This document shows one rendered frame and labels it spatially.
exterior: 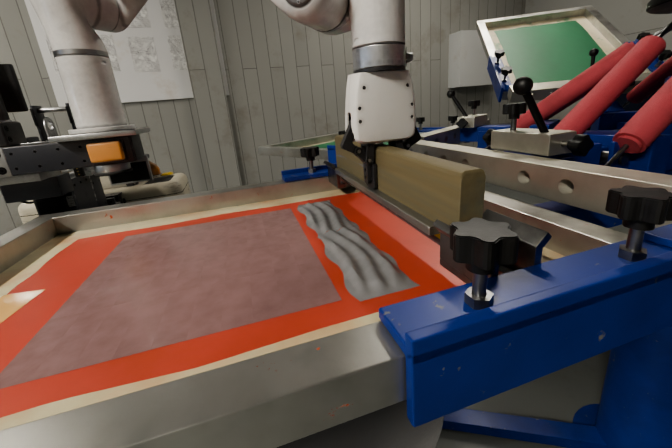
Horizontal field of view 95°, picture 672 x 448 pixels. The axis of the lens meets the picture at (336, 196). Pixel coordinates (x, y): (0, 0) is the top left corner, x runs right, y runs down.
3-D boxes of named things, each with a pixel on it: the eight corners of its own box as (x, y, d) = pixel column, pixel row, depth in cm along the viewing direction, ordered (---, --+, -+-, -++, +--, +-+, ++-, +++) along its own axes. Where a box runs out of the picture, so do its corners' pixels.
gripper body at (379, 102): (398, 64, 49) (399, 135, 53) (337, 67, 47) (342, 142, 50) (424, 57, 43) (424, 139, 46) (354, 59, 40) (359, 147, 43)
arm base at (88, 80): (88, 132, 78) (68, 66, 73) (144, 127, 81) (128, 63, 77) (57, 136, 64) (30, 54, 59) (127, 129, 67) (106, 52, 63)
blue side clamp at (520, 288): (413, 430, 20) (411, 342, 18) (381, 371, 25) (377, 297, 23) (705, 313, 28) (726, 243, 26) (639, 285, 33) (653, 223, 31)
